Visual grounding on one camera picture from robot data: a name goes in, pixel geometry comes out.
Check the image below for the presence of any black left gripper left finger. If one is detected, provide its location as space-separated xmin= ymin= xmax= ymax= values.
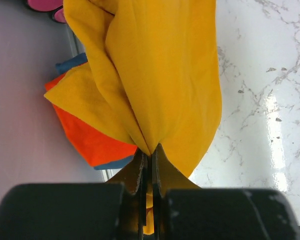
xmin=108 ymin=149 xmax=148 ymax=240

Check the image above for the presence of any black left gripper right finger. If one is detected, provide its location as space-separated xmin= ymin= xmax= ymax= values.
xmin=151 ymin=143 xmax=200 ymax=240

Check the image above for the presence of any folded orange t shirt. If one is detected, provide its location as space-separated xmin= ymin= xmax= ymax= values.
xmin=44 ymin=72 xmax=139 ymax=168

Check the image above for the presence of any folded blue t shirt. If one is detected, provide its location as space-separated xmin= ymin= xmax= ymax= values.
xmin=55 ymin=52 xmax=136 ymax=171

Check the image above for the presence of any black pink mini drawer unit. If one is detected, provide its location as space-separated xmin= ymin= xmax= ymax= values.
xmin=23 ymin=0 xmax=67 ymax=24

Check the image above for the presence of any yellow t shirt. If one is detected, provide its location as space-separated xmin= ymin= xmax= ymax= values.
xmin=43 ymin=0 xmax=223 ymax=236

